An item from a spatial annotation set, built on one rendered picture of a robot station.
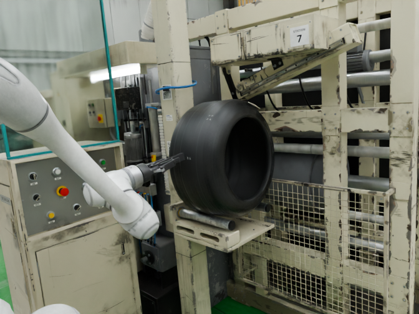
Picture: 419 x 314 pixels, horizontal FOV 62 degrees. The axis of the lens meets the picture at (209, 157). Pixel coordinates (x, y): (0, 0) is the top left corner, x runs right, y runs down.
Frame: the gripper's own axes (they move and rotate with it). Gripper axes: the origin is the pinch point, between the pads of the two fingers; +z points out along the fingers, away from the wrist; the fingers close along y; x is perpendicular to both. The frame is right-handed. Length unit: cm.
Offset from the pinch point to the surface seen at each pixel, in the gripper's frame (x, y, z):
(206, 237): 42.9, 2.8, 9.7
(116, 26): -186, 856, 561
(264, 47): -38, -12, 55
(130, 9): -234, 852, 623
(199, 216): 33.4, 6.8, 11.5
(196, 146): -3.5, -5.1, 7.2
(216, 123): -11.0, -10.0, 16.6
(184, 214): 34.0, 17.2, 11.1
